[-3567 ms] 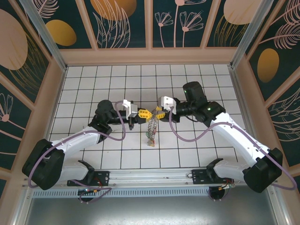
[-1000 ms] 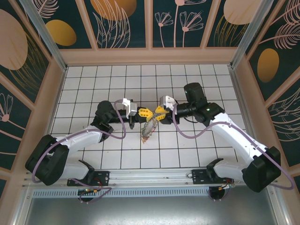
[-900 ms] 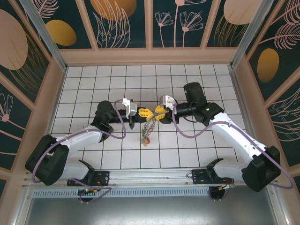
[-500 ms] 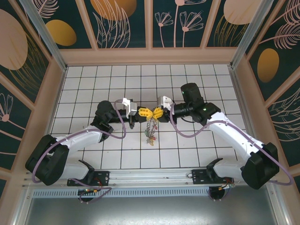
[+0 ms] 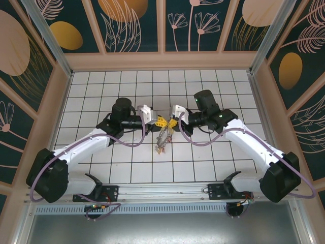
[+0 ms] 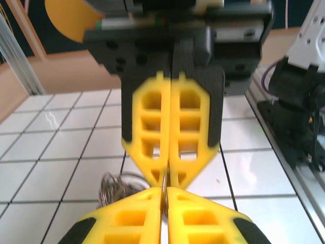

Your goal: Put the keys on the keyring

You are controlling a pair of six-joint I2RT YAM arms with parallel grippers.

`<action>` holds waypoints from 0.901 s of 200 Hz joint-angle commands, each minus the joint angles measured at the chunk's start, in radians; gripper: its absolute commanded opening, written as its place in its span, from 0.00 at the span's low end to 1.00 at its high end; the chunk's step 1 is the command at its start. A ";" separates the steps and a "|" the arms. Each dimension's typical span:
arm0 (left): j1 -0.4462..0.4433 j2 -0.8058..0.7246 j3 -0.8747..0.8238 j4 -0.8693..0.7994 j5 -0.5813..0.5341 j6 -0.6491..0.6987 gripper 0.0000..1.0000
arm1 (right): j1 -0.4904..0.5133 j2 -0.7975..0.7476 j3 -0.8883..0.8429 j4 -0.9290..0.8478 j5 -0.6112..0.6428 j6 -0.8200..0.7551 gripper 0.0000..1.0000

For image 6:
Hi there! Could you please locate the aluminium frame post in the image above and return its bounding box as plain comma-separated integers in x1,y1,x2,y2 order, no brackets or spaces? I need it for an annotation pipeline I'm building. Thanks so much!
0,10,46,96

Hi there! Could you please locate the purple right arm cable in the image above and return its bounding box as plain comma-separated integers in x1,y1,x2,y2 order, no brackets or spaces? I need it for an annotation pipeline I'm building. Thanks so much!
259,62,277,96

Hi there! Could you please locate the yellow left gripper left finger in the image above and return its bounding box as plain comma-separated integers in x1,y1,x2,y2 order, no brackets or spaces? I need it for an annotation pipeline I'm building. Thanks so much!
58,188,164,244

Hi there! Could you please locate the aluminium mounting rail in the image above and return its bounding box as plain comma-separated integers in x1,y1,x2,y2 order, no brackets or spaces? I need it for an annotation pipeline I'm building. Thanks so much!
245,67,325,244

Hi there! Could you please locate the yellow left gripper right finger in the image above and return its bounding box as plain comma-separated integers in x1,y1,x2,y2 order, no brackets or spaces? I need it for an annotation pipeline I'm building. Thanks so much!
166,187,272,244

